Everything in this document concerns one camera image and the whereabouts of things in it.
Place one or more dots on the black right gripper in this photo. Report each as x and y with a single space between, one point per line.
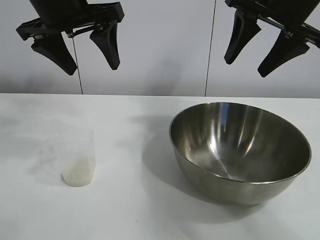
287 11

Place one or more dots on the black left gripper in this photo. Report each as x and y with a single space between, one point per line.
67 12

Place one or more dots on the clear plastic measuring cup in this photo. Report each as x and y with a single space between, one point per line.
82 150

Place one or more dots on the stainless steel mixing bowl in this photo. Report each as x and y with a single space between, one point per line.
240 150

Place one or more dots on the white rice grains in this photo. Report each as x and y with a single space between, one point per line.
78 175

